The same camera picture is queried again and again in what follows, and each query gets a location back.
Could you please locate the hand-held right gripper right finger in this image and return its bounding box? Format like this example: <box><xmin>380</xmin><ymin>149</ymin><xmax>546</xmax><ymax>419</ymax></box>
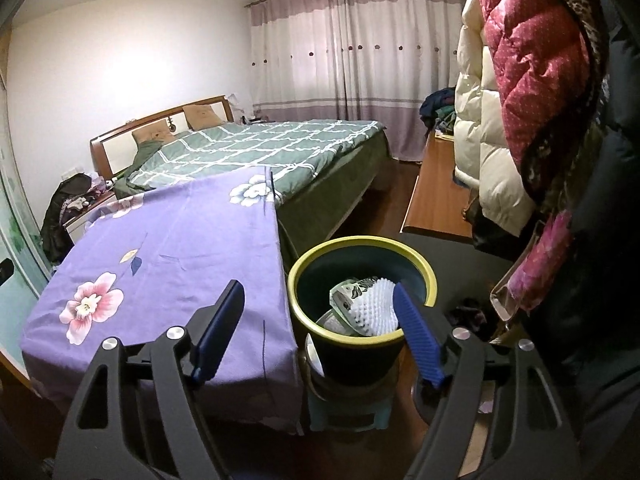
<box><xmin>392</xmin><ymin>282</ymin><xmax>583</xmax><ymax>480</ymax></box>

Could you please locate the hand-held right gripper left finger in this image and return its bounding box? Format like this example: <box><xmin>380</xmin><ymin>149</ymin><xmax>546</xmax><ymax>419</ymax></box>
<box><xmin>55</xmin><ymin>279</ymin><xmax>247</xmax><ymax>480</ymax></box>

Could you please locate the white foam fruit net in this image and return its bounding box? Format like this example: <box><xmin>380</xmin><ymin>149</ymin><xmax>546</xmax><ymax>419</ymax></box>
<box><xmin>347</xmin><ymin>276</ymin><xmax>401</xmax><ymax>336</ymax></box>

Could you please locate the yellow-rimmed dark bin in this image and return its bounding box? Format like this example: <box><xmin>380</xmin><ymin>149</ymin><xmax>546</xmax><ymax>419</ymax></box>
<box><xmin>288</xmin><ymin>237</ymin><xmax>438</xmax><ymax>388</ymax></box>

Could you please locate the dark cloth on floor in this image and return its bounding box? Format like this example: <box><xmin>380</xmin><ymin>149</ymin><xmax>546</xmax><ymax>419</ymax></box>
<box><xmin>446</xmin><ymin>297</ymin><xmax>488</xmax><ymax>328</ymax></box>

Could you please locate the purple floral tablecloth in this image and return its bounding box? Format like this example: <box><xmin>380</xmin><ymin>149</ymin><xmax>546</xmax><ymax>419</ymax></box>
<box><xmin>20</xmin><ymin>167</ymin><xmax>303</xmax><ymax>433</ymax></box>

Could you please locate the wooden cabinet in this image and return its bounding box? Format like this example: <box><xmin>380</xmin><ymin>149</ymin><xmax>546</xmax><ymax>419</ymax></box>
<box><xmin>400</xmin><ymin>127</ymin><xmax>501</xmax><ymax>261</ymax></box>

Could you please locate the wooden bed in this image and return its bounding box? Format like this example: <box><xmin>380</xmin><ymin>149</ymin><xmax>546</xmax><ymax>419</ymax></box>
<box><xmin>90</xmin><ymin>95</ymin><xmax>393</xmax><ymax>241</ymax></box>

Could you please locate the white nightstand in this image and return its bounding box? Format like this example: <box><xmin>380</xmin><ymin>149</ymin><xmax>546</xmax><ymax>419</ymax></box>
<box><xmin>62</xmin><ymin>190</ymin><xmax>118</xmax><ymax>246</ymax></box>

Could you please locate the green checked quilt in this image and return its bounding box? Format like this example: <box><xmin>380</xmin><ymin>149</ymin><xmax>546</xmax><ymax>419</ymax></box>
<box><xmin>127</xmin><ymin>119</ymin><xmax>386</xmax><ymax>196</ymax></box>

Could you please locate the white down jacket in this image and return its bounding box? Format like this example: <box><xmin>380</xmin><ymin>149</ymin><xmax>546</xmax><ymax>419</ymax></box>
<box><xmin>452</xmin><ymin>0</ymin><xmax>538</xmax><ymax>238</ymax></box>

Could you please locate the dark clothes pile on nightstand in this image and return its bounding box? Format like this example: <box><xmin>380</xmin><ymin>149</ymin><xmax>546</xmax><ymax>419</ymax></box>
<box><xmin>40</xmin><ymin>172</ymin><xmax>98</xmax><ymax>263</ymax></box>

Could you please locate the black padded coat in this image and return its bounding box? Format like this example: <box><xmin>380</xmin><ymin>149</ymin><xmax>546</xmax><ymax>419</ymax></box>
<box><xmin>525</xmin><ymin>0</ymin><xmax>640</xmax><ymax>461</ymax></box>

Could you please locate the brown pillow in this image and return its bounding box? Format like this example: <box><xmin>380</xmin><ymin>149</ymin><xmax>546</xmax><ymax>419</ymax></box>
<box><xmin>131</xmin><ymin>127</ymin><xmax>171</xmax><ymax>148</ymax></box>
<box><xmin>182</xmin><ymin>104</ymin><xmax>226</xmax><ymax>131</ymax></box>

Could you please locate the sliding glass door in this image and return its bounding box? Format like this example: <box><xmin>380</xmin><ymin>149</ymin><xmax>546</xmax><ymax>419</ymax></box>
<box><xmin>0</xmin><ymin>160</ymin><xmax>56</xmax><ymax>301</ymax></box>

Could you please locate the clothes pile on cabinet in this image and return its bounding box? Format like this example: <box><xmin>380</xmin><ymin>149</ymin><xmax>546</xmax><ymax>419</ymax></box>
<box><xmin>419</xmin><ymin>87</ymin><xmax>458</xmax><ymax>136</ymax></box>

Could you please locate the white table lamp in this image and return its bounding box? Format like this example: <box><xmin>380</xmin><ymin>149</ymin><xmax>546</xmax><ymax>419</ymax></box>
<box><xmin>227</xmin><ymin>92</ymin><xmax>251</xmax><ymax>123</ymax></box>

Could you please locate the pink and white curtain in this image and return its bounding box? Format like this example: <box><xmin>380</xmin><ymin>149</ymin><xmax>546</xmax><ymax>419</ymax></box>
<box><xmin>247</xmin><ymin>0</ymin><xmax>473</xmax><ymax>163</ymax></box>

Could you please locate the red quilted jacket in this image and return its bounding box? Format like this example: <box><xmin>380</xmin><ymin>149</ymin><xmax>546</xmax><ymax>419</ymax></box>
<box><xmin>472</xmin><ymin>0</ymin><xmax>593</xmax><ymax>193</ymax></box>

